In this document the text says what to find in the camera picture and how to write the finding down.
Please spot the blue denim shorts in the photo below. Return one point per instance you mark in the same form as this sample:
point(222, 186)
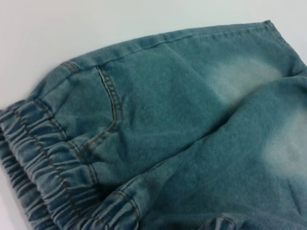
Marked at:
point(168, 134)

